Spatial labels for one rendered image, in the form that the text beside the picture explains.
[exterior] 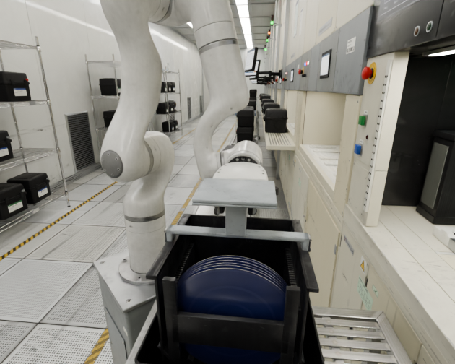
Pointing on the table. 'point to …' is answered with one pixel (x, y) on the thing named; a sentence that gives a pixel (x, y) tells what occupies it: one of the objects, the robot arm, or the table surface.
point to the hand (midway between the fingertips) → (237, 201)
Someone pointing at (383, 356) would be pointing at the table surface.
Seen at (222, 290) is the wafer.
